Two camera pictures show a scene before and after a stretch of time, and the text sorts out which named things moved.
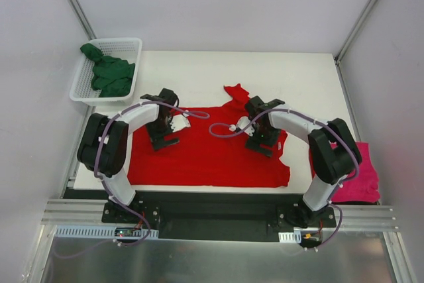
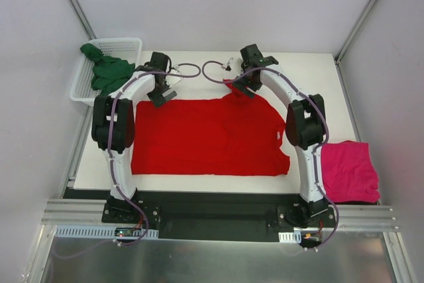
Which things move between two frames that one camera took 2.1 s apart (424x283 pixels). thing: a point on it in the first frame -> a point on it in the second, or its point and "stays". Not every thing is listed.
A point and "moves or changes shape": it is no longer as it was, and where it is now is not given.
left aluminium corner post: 74,2 stays
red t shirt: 209,154 moves or changes shape
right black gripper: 259,147 -> 244,86
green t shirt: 112,77 stays
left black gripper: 165,143 -> 159,94
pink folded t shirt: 361,187 stays
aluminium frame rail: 92,211 stays
